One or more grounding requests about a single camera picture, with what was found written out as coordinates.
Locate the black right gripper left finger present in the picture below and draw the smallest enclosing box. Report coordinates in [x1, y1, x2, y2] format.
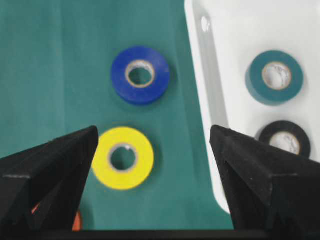
[0, 125, 99, 240]

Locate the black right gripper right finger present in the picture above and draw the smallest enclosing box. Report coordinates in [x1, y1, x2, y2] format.
[209, 124, 320, 240]

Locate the black tape roll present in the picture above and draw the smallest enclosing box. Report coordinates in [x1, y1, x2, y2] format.
[258, 120, 311, 158]

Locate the teal tape roll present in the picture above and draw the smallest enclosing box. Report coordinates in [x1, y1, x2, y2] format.
[245, 50, 304, 106]

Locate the orange tape roll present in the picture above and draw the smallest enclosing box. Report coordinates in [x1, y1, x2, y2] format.
[31, 203, 83, 232]

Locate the yellow tape roll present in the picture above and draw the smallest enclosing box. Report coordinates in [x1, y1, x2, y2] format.
[91, 126, 155, 191]

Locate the blue tape roll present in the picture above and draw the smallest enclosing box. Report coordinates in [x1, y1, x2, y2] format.
[110, 46, 170, 105]

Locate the white plastic case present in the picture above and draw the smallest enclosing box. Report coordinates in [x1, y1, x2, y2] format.
[184, 0, 320, 212]

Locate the green table cloth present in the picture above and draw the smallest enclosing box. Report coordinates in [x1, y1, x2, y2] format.
[0, 0, 233, 230]

